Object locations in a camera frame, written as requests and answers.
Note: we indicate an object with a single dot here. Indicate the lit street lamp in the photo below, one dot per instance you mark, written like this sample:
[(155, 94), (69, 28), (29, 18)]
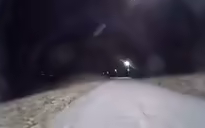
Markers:
[(127, 63)]

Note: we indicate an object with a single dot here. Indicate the grey asphalt path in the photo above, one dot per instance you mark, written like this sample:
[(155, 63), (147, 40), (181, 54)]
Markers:
[(130, 106)]

